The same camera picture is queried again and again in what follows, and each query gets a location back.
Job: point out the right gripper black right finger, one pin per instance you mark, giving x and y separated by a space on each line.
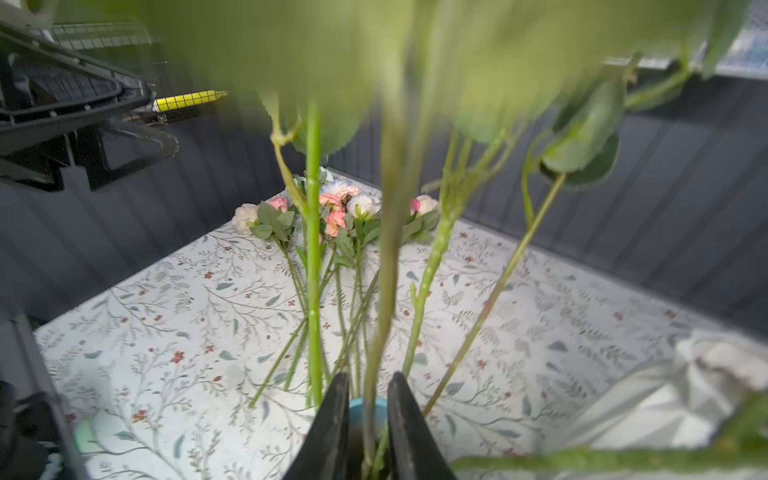
414 454

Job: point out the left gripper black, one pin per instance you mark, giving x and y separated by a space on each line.
48 91

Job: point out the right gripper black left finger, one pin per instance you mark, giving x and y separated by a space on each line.
323 454

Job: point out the large pink rose stem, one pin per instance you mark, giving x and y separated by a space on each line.
315 73

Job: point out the peach rose flower stem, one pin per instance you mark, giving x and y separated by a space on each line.
738 443

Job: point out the pink carnation flower stem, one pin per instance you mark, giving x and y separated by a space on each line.
400 31

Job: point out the blue artificial rose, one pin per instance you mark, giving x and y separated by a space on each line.
642 98

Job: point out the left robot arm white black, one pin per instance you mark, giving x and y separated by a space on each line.
35 440

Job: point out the pile of artificial flowers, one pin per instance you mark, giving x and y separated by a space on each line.
336 240

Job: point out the white ribbed ceramic vase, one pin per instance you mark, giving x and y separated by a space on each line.
680 400

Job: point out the floral patterned table mat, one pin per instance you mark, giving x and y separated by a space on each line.
190 369

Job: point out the black wire basket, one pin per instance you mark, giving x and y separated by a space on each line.
96 35

